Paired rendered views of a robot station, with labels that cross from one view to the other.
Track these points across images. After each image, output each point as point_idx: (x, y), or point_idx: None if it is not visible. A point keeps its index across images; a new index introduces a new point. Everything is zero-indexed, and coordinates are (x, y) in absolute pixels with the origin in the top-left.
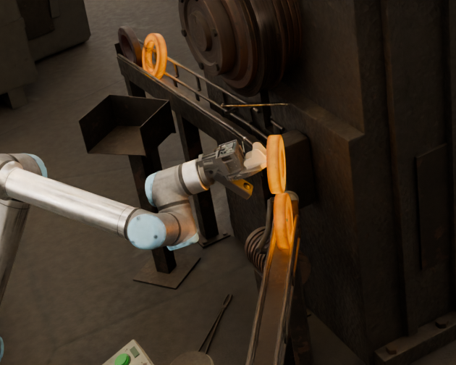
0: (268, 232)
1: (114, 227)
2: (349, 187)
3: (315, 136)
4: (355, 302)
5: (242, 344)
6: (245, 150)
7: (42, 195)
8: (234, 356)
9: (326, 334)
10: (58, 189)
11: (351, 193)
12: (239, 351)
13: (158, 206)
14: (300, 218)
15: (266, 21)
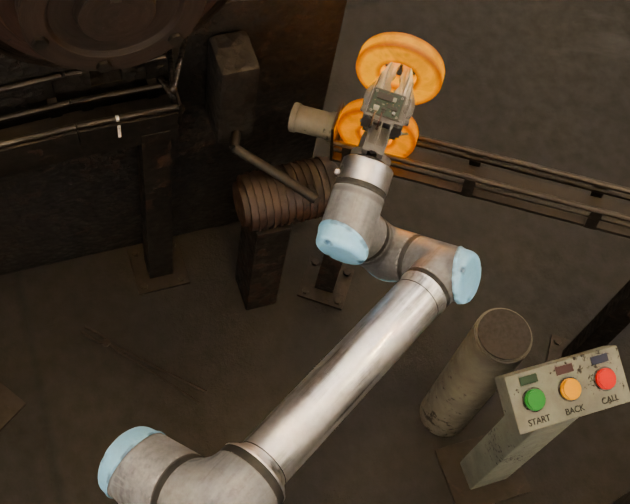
0: (288, 175)
1: (433, 318)
2: (333, 38)
3: (260, 18)
4: (295, 159)
5: (196, 335)
6: (126, 131)
7: (340, 411)
8: (216, 351)
9: (221, 232)
10: (347, 377)
11: (334, 43)
12: (209, 342)
13: (373, 253)
14: (175, 147)
15: None
